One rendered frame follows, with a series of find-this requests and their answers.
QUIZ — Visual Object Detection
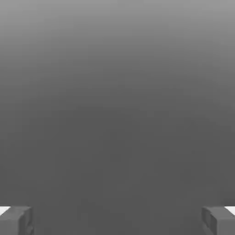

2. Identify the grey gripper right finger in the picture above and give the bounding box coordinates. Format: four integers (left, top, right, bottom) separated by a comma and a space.
201, 206, 235, 235

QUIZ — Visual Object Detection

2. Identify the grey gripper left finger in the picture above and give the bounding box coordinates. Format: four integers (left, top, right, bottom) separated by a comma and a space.
0, 206, 35, 235

